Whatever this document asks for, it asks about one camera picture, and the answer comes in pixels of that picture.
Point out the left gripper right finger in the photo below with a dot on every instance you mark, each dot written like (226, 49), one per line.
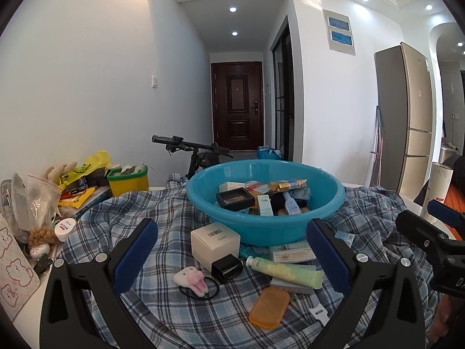
(397, 321)

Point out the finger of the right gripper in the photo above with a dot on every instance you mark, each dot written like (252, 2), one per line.
(445, 214)
(416, 229)

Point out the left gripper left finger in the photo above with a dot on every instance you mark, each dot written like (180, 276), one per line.
(66, 322)

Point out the green cream tube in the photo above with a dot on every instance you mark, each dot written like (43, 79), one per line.
(301, 275)

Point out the grey lighter case box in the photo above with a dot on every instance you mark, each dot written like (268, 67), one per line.
(290, 287)

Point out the orange plastic case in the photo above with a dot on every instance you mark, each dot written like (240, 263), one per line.
(270, 308)

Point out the white square carton box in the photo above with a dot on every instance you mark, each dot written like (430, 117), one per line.
(213, 242)

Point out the small black box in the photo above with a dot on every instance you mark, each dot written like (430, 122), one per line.
(226, 268)

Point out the person right hand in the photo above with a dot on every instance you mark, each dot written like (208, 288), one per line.
(440, 328)

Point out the white patterned cylinder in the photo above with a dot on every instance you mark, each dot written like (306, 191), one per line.
(437, 189)

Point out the bear pattern pouch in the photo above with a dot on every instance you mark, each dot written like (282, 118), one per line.
(18, 281)

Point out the light blue wipes pack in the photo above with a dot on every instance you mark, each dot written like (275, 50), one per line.
(347, 237)

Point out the white round jar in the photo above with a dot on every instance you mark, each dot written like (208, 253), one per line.
(63, 228)

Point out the blue plastic basin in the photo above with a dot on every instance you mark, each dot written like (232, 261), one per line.
(323, 196)

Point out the clear plastic zip bag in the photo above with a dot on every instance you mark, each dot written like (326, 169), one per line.
(34, 203)

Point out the white tissue pack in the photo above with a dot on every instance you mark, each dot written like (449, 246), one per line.
(296, 252)

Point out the gold refrigerator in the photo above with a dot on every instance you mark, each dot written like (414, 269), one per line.
(406, 111)

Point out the blue plaid cloth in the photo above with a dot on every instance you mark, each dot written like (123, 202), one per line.
(172, 320)

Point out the beige plush toy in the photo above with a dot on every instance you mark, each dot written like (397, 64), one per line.
(53, 174)

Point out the small blue lotion bottle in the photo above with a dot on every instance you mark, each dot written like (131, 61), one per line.
(291, 205)

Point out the yellow green-lidded container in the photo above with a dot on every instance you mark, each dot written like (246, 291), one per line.
(128, 178)

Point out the gold cigarette pack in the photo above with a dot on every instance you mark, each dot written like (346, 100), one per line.
(287, 185)

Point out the yellow plastic bag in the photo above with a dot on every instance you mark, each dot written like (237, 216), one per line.
(101, 159)

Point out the teal cosmetic tube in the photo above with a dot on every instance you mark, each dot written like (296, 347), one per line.
(246, 251)

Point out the small teal white carton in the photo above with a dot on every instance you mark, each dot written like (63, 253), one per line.
(265, 208)

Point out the blue shopping bag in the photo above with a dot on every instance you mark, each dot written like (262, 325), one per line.
(266, 152)

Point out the red white cigarette pack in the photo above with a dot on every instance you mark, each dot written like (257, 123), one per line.
(256, 186)

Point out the black open tray box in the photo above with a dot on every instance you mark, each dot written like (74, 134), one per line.
(235, 200)

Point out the dark brown entrance door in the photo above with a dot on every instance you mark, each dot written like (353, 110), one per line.
(237, 104)

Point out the wall electrical panel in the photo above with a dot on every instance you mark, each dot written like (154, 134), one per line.
(339, 32)

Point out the white wall switch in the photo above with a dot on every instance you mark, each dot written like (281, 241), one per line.
(154, 82)

